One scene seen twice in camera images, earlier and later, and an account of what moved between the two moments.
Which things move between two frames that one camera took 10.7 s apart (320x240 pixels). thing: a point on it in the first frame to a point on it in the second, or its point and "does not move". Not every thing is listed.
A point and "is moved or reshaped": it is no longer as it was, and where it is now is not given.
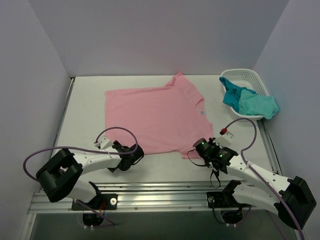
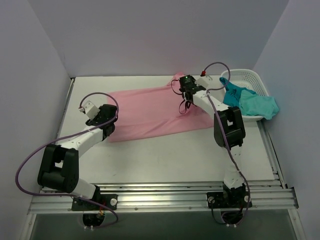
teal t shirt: (246, 101) does not move
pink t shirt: (166, 119) is moved or reshaped
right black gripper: (200, 146) to (186, 96)
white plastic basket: (248, 78) does not move
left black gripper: (136, 152) to (110, 129)
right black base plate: (223, 200) does not move
